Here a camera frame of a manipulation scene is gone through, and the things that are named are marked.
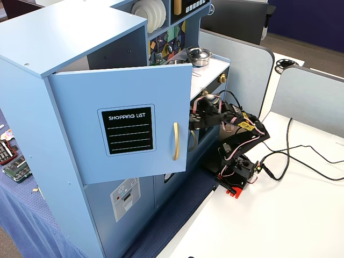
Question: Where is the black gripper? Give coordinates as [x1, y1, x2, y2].
[189, 95, 226, 130]

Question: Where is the colourful sticker sheet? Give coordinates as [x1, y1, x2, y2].
[0, 128, 15, 142]

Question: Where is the blue toy kitchen cabinet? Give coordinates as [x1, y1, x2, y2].
[0, 0, 232, 258]

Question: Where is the white plate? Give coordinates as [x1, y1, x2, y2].
[131, 1, 153, 34]
[154, 0, 168, 27]
[139, 0, 162, 31]

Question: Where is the steel pot with lid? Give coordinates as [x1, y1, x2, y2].
[186, 47, 214, 68]

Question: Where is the black usb cable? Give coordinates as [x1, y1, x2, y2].
[257, 144, 344, 173]

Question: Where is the black office chair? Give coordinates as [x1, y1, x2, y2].
[200, 0, 277, 46]

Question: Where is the black power cable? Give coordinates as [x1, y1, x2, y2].
[264, 117, 344, 182]

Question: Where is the gold oven door handle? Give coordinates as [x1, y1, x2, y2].
[188, 130, 198, 152]

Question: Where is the blue shopping list cabinet door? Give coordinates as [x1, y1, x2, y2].
[47, 63, 194, 185]

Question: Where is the red black bit case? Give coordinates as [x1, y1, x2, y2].
[0, 139, 19, 166]

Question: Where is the clear green parts box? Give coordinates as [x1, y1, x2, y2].
[2, 157, 31, 184]

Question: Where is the red table clamp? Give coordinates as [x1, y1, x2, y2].
[216, 173, 247, 200]

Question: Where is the grey desk divider panel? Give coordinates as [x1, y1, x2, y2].
[198, 28, 275, 119]
[260, 65, 344, 151]

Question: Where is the gold cabinet door handle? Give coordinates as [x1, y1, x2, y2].
[171, 122, 181, 161]

